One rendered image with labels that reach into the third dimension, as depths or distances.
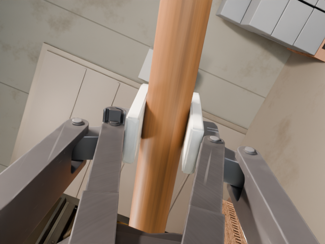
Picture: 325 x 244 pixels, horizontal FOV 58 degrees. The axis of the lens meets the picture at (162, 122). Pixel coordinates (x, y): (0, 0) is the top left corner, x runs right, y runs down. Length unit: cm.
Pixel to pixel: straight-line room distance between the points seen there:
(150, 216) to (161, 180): 3
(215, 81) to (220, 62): 24
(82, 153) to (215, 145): 7
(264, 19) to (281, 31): 20
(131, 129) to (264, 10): 286
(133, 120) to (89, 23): 370
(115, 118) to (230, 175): 7
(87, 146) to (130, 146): 3
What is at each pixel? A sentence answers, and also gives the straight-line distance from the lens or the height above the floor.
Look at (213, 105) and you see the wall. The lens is 391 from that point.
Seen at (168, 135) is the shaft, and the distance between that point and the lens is 19.
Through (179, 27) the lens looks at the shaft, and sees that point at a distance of 17.
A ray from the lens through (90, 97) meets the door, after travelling 395.
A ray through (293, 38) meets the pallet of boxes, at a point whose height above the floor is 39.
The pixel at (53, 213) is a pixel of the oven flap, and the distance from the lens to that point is 213.
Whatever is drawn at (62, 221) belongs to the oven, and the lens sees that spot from 216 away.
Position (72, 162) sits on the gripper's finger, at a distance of 16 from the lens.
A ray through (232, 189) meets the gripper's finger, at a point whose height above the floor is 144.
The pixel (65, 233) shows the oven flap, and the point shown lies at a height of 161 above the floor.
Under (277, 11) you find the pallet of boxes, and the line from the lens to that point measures 303.
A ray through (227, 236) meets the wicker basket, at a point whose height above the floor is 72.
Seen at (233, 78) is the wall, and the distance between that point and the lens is 387.
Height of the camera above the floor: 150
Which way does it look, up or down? 6 degrees down
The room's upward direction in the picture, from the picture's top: 67 degrees counter-clockwise
